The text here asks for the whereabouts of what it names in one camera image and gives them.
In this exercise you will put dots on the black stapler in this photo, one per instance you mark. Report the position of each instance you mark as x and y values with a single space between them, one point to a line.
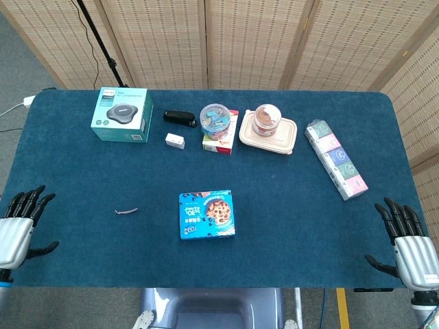
179 117

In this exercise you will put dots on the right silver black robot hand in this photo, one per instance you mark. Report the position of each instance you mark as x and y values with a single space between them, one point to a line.
416 260

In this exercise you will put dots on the small white box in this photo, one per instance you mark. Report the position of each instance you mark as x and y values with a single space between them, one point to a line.
175 140

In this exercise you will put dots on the multicolour tissue pack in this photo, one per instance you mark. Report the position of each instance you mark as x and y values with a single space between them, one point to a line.
337 161

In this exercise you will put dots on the beige lidded food container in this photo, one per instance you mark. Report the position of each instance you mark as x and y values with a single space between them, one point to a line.
271 142

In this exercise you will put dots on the dark blue table cloth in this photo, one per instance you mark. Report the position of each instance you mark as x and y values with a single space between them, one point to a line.
137 178

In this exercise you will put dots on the clear tub of binder clips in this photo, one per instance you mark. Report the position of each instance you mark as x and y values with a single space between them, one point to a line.
216 121

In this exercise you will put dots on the blue cookie box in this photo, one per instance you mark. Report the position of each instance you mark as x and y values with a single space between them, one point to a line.
205 216

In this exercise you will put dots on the teal speakerphone box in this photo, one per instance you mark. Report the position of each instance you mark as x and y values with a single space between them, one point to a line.
118 116

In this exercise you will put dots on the grey-blue robot torso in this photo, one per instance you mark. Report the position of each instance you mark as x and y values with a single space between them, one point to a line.
212 308

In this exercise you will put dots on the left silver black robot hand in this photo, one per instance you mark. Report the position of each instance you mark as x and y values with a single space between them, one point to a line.
13 236

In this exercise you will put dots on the red and white carton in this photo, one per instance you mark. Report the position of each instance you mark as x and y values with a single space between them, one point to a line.
219 145

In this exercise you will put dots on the white power adapter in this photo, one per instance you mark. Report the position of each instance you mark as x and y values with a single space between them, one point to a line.
28 101

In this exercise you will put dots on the clear jar of brown snack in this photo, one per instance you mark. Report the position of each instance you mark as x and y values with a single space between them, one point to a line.
267 120

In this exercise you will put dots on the black tripod stand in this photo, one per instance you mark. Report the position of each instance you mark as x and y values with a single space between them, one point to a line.
103 48

